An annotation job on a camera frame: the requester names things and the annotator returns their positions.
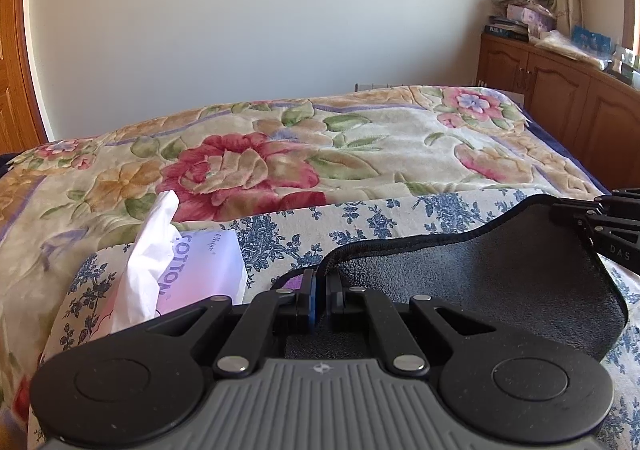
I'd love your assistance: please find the purple and grey towel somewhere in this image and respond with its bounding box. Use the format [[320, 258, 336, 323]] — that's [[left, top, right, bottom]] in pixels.
[[284, 194, 628, 360]]

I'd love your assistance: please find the clutter pile on cabinet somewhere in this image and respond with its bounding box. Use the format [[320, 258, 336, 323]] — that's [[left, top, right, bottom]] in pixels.
[[484, 0, 639, 88]]

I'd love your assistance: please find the large floral bed blanket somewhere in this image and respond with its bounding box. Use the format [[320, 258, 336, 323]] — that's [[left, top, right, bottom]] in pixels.
[[1, 86, 603, 449]]

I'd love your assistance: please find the white pink tissue box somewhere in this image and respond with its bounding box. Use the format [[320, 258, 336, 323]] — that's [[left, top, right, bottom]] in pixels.
[[91, 191, 247, 340]]

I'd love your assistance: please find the blue floral white quilt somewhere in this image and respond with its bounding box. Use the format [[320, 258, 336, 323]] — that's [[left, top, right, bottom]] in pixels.
[[40, 189, 639, 449]]

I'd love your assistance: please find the wooden sideboard cabinet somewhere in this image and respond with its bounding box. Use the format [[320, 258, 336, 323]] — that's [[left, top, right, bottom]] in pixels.
[[476, 33, 639, 190]]

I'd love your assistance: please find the wooden door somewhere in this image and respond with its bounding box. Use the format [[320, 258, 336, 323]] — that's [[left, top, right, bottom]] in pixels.
[[0, 0, 47, 154]]

